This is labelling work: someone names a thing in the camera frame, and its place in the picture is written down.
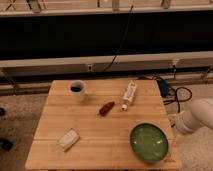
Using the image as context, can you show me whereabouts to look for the black cable on floor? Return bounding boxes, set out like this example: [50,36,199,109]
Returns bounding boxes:
[138,64,193,114]

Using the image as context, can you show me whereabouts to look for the black hanging cable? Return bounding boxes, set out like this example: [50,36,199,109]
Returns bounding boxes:
[102,4,135,72]

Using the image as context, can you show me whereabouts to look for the white rectangular sponge block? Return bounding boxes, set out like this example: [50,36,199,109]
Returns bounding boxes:
[57,128,80,151]

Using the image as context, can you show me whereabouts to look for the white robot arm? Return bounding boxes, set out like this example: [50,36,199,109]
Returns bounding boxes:
[175,98,213,135]

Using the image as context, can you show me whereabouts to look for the white wall outlet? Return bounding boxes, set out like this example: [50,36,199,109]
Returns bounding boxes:
[88,65,93,72]

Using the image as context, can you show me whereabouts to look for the white paper cup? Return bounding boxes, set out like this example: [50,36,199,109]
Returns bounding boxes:
[70,80,86,102]

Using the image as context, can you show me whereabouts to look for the green ceramic bowl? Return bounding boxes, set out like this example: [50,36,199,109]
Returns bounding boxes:
[130,123,169,163]

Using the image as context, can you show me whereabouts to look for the blue power adapter box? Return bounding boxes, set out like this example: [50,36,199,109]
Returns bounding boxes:
[158,81,169,97]

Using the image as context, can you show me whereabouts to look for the white tube with cap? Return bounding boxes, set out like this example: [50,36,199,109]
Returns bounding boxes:
[122,81,137,111]

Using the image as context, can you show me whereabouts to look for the black caster wheel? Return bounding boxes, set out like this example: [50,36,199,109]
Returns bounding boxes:
[0,138,13,151]

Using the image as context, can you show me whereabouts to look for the dark red pepper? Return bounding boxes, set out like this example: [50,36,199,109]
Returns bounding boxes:
[99,101,115,117]

